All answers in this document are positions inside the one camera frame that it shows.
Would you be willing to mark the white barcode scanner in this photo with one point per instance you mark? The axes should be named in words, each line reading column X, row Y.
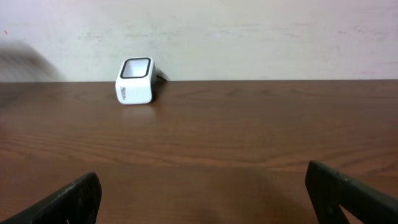
column 135, row 82

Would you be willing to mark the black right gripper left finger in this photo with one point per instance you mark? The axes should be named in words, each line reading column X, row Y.
column 77, row 202

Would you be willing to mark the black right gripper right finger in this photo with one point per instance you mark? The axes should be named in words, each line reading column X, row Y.
column 331, row 192

